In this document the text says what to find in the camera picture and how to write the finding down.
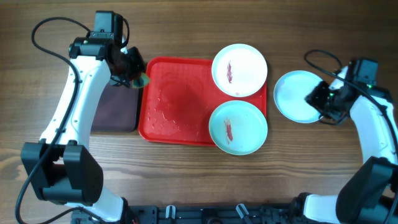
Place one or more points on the light blue plate front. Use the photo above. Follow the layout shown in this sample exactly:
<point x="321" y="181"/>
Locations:
<point x="238" y="127"/>

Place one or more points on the red plastic tray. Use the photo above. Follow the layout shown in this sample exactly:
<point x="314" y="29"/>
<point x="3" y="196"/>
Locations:
<point x="180" y="98"/>

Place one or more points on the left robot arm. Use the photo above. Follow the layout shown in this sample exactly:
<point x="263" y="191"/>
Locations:
<point x="60" y="168"/>

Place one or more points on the white plate with stain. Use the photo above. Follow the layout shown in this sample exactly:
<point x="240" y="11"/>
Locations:
<point x="239" y="70"/>

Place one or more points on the light blue plate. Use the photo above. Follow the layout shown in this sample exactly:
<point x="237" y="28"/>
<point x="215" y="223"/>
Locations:
<point x="238" y="127"/>
<point x="289" y="96"/>

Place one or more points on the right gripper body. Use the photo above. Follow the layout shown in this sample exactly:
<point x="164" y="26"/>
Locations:
<point x="328" y="99"/>

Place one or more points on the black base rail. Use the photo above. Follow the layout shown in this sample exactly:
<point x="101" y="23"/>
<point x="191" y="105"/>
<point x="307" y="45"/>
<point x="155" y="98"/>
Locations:
<point x="239" y="214"/>

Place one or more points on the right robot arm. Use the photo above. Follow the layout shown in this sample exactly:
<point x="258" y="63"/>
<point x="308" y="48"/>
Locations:
<point x="362" y="199"/>

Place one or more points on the green yellow sponge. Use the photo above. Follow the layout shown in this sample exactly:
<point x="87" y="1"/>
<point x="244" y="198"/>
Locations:
<point x="142" y="81"/>

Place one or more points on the black rectangular tray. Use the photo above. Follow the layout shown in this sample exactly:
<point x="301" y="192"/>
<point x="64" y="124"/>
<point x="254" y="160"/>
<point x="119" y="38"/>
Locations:
<point x="117" y="110"/>

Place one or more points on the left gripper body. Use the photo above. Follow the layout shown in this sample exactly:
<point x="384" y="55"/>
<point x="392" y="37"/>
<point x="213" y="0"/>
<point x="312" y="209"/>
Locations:
<point x="132" y="66"/>

